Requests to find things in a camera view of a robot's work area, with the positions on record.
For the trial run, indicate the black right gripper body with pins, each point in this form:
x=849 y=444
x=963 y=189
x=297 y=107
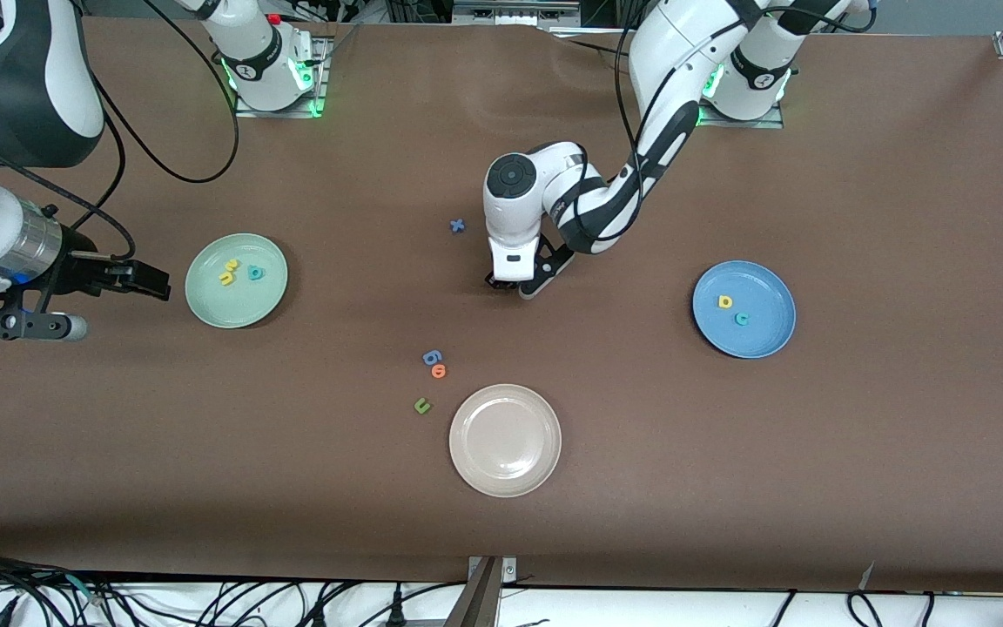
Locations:
x=84 y=272

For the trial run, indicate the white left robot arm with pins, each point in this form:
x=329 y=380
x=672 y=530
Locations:
x=510 y=209

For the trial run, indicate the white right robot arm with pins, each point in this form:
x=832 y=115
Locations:
x=23 y=78

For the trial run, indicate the green plate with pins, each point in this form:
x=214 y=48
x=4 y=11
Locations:
x=232 y=305

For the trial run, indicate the blue foam digit six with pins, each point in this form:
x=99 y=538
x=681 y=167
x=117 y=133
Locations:
x=432 y=357

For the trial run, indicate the green foam letter u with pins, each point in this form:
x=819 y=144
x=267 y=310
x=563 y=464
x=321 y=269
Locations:
x=421 y=406

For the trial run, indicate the beige plate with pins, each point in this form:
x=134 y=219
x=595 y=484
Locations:
x=505 y=440

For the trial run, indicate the blue plate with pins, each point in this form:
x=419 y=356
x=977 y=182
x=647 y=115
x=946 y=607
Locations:
x=763 y=335

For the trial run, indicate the grey background device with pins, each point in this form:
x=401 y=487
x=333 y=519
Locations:
x=514 y=10

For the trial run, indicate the brown paper table cover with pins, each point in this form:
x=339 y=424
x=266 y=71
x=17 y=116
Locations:
x=728 y=479

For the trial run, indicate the black power plug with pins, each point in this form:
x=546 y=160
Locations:
x=396 y=603

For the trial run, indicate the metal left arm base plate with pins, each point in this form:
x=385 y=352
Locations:
x=741 y=124

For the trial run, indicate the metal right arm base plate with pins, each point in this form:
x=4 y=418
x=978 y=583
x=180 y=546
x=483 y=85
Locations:
x=322 y=87

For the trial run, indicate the metal table edge bracket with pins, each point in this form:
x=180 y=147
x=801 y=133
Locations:
x=480 y=601

